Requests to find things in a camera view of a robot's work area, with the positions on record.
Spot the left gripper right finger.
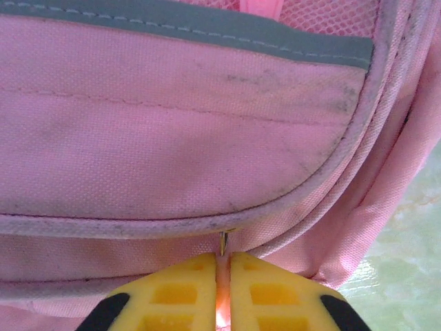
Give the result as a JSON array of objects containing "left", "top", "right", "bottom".
[{"left": 228, "top": 251, "right": 363, "bottom": 331}]

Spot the pink school backpack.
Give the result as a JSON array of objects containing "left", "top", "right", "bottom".
[{"left": 0, "top": 0, "right": 441, "bottom": 331}]

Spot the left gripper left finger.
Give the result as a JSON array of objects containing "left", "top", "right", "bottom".
[{"left": 77, "top": 252, "right": 220, "bottom": 331}]

